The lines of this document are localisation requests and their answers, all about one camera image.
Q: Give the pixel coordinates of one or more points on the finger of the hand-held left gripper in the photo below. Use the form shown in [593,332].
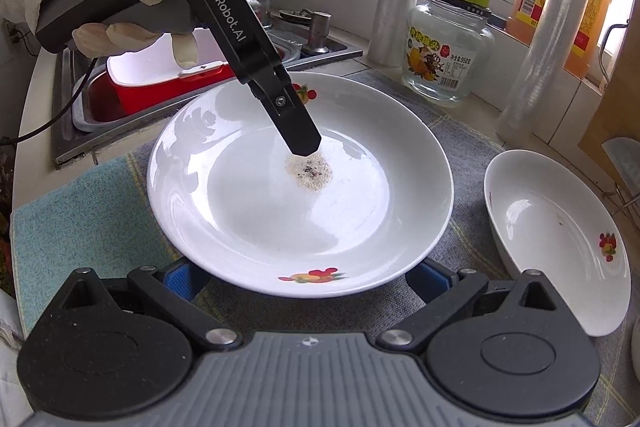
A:
[300,132]

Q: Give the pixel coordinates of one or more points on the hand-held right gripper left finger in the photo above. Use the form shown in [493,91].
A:
[180,282]

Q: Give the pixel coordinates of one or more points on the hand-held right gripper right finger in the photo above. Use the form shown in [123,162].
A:
[429,281]

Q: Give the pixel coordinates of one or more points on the round white fruit-print plate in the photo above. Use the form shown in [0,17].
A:
[250,217]

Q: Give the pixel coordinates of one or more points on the oval white fruit-print plate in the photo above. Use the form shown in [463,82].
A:
[545,227]

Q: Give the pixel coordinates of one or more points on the metal sink strainer lid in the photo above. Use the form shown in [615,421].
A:
[295,16]

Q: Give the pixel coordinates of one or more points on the metal soap dispenser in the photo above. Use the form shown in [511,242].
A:
[316,34]

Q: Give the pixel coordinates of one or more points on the teal towel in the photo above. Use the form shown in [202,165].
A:
[75,217]

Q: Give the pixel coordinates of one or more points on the grey checked towel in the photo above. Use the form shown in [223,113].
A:
[465,147]

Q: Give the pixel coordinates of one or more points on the red basin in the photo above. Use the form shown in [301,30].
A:
[107,102]

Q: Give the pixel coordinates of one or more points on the glass jar green lid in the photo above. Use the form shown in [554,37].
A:
[450,72]

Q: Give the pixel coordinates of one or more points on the white jacket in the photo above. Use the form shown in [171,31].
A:
[7,357]

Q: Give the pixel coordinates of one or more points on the stainless steel sink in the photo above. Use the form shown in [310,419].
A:
[65,127]

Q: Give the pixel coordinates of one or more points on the steel cleaver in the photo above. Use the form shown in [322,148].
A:
[625,162]

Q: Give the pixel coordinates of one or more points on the wooden cutting board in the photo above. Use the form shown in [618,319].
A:
[620,107]

